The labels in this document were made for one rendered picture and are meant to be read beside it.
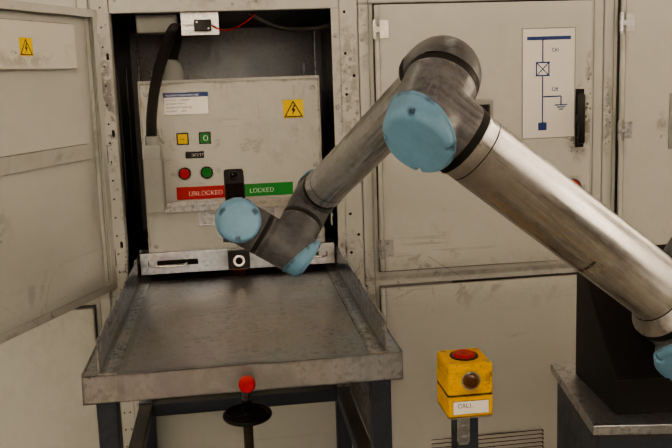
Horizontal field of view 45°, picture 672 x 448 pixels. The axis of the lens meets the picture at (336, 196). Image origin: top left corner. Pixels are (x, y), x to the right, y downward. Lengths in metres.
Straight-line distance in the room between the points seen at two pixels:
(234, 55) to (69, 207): 1.07
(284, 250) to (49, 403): 0.98
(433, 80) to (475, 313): 1.27
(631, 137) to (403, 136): 1.34
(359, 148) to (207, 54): 1.53
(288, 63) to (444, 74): 1.80
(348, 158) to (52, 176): 0.83
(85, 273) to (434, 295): 0.95
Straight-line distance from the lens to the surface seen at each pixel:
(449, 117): 1.18
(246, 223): 1.63
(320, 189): 1.65
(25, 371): 2.37
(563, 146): 2.37
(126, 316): 1.97
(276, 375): 1.62
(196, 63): 2.97
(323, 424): 2.41
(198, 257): 2.27
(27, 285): 2.02
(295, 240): 1.65
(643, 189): 2.49
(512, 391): 2.49
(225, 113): 2.23
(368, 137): 1.47
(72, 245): 2.15
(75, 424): 2.40
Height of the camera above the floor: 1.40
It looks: 9 degrees down
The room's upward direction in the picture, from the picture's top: 2 degrees counter-clockwise
